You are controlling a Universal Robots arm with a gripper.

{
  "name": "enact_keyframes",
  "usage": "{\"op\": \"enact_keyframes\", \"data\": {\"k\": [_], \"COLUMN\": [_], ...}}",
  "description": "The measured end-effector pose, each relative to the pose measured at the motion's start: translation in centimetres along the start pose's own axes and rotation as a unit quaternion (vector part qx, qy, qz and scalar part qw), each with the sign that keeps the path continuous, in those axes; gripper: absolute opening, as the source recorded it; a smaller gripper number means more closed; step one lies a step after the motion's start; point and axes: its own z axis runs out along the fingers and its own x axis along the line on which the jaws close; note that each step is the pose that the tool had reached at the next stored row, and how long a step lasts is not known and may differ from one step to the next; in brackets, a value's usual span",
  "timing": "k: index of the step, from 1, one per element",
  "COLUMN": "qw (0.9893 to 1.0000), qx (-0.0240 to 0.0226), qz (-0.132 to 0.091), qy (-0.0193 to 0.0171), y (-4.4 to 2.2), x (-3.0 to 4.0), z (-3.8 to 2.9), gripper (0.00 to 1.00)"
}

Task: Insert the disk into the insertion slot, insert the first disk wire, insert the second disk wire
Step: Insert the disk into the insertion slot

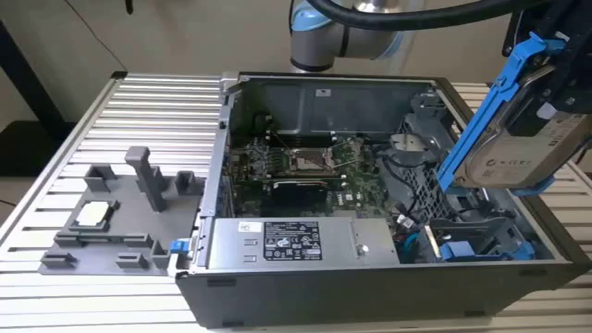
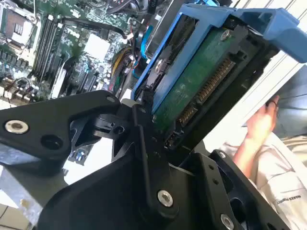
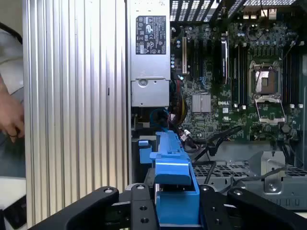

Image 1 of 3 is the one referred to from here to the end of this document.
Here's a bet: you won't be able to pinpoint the open black PC case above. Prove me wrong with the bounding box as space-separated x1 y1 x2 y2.
174 71 592 329

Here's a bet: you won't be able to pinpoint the grey parts rack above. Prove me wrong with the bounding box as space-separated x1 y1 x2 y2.
38 145 207 277

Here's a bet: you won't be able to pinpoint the silver CPU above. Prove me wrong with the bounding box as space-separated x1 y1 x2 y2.
75 201 115 225

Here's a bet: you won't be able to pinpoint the grey perforated disk bay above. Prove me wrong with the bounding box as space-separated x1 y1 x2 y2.
375 111 465 225

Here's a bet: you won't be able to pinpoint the blue wire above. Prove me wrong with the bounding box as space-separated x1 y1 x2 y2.
397 232 422 262

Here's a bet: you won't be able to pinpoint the black wire with connector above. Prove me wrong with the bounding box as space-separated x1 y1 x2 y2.
382 155 421 230

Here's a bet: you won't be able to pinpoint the metal socket cover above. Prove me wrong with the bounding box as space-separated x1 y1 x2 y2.
323 136 367 164

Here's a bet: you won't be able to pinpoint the silver metal bracket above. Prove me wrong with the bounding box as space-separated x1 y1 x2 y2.
390 133 441 154

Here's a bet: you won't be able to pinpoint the green motherboard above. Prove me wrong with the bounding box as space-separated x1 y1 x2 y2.
229 134 395 219

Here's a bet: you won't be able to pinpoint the silver power supply unit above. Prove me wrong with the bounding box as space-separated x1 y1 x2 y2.
205 217 402 271

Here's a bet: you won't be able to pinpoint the black furniture frame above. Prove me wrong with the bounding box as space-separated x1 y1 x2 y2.
0 19 78 177

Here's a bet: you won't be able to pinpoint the CPU socket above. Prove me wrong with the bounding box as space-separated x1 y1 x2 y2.
287 148 335 173

